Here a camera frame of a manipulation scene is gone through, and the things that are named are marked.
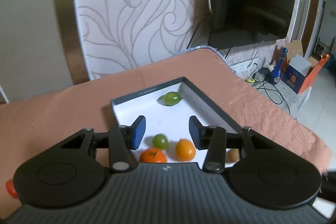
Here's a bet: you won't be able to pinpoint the yellow orange kumquat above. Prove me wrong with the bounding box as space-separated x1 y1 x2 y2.
175 139 196 161

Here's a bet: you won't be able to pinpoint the orange tangerine with stem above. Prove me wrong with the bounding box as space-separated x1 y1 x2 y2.
139 148 167 163

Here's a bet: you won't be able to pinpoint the small green tomato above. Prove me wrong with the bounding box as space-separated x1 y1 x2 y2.
152 134 169 150

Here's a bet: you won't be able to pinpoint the large green tomato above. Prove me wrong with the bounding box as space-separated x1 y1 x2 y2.
162 92 182 106

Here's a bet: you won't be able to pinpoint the large red apple fruit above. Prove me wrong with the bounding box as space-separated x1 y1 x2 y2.
6 180 18 199

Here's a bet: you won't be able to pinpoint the black white shallow box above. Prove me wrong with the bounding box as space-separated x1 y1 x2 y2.
110 77 242 162

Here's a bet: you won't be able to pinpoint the blue bottle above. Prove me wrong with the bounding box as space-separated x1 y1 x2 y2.
269 48 288 85

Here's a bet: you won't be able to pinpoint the salmon dotted tablecloth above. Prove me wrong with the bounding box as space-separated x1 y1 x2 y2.
1 49 331 223

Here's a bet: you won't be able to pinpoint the orange blue cardboard box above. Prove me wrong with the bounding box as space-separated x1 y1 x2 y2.
281 54 330 94

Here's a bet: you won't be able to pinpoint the black cables on floor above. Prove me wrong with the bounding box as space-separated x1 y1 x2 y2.
248 61 292 114

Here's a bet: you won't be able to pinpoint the white wall socket strip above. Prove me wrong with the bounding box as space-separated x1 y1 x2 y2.
230 60 257 74

